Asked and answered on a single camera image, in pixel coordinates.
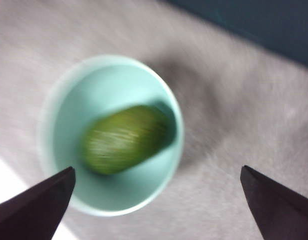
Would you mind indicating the green avocado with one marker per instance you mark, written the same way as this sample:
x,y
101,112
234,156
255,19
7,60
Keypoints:
x,y
123,140

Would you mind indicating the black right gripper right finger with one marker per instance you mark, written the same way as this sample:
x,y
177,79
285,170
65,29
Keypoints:
x,y
281,207

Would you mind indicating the black rectangular tray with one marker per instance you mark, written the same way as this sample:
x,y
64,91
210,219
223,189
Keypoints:
x,y
269,25

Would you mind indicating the teal ribbed bowl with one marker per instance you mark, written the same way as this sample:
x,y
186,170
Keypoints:
x,y
93,95

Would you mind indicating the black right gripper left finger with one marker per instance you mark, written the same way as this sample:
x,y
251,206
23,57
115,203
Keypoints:
x,y
33,212

